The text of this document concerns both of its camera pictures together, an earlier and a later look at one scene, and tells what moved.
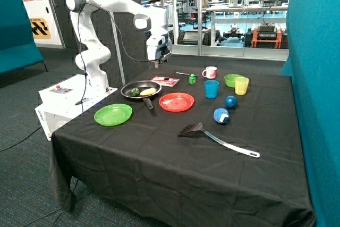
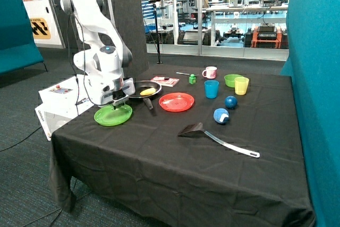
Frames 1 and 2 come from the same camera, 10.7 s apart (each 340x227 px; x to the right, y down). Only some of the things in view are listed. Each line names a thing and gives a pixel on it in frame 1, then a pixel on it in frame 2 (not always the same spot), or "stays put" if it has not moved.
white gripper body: x=158 y=46 → x=117 y=91
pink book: x=165 y=81 stays put
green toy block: x=192 y=79 stays put
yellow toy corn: x=148 y=91 stays put
